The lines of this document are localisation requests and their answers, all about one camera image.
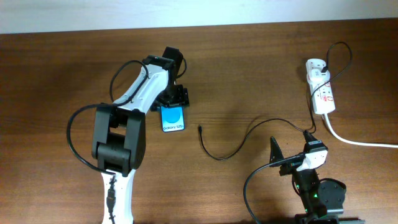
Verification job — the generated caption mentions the white power strip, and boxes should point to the white power strip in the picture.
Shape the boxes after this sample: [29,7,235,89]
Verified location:
[305,58,335,115]

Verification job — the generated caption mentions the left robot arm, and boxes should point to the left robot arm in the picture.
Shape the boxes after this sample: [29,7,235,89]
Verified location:
[92,47,189,223]

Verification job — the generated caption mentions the black phone charger cable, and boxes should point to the black phone charger cable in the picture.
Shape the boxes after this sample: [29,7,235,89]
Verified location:
[198,41,353,162]

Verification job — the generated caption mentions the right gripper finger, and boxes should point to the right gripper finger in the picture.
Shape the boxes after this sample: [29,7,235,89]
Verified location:
[269,136,284,165]
[303,130,317,143]

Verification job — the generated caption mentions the white power strip cord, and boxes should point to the white power strip cord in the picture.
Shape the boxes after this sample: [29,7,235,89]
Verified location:
[322,113,398,149]

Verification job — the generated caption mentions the blue screen smartphone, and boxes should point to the blue screen smartphone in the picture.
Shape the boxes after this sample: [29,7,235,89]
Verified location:
[160,106,185,133]

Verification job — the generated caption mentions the white charger adapter plug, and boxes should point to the white charger adapter plug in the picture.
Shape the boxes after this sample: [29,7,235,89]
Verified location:
[307,68,330,85]

